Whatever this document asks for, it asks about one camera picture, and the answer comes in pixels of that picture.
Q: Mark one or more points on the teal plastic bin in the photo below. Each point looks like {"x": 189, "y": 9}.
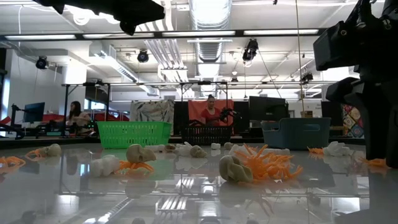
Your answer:
{"x": 295, "y": 133}

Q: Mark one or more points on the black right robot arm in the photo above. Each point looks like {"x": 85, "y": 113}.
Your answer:
{"x": 373, "y": 18}

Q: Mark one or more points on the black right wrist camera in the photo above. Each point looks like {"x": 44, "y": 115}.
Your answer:
{"x": 334, "y": 46}

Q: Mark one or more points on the leaf print cloth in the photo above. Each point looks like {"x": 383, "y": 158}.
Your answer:
{"x": 152, "y": 110}

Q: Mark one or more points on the black ceiling spotlight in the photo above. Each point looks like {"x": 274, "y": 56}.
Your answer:
{"x": 307, "y": 77}
{"x": 42, "y": 63}
{"x": 143, "y": 56}
{"x": 250, "y": 49}

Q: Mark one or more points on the orange cloth backdrop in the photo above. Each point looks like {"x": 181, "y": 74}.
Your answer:
{"x": 194, "y": 112}

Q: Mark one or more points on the small cardboard box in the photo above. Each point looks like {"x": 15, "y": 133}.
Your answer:
{"x": 306, "y": 114}

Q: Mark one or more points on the black computer monitor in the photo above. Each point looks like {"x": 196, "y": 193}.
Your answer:
{"x": 34, "y": 112}
{"x": 267, "y": 109}
{"x": 331, "y": 115}

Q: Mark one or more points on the person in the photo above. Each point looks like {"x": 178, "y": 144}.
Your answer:
{"x": 77, "y": 118}
{"x": 211, "y": 116}

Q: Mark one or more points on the colourful patchwork quilt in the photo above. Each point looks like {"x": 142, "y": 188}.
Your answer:
{"x": 353, "y": 121}

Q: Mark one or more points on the silver ventilation duct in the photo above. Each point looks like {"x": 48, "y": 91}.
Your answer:
{"x": 210, "y": 18}

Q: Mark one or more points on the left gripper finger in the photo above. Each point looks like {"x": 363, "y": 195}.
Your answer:
{"x": 130, "y": 11}
{"x": 129, "y": 28}

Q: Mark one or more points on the beige plastic skull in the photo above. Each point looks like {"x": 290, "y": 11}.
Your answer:
{"x": 170, "y": 148}
{"x": 54, "y": 150}
{"x": 233, "y": 169}
{"x": 138, "y": 154}
{"x": 228, "y": 145}
{"x": 198, "y": 152}

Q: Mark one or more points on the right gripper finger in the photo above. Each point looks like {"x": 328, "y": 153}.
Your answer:
{"x": 393, "y": 137}
{"x": 376, "y": 133}

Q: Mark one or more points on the black plastic basket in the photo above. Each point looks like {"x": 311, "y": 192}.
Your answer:
{"x": 206, "y": 136}

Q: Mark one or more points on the black partition panel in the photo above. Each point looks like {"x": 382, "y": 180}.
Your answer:
{"x": 241, "y": 118}
{"x": 180, "y": 118}

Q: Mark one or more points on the black overhead frame beam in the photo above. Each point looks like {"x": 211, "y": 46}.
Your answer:
{"x": 155, "y": 35}

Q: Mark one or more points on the green plastic basket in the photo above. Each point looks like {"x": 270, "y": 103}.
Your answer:
{"x": 133, "y": 135}

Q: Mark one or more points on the black curved bar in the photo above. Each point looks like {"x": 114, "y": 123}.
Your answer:
{"x": 12, "y": 129}

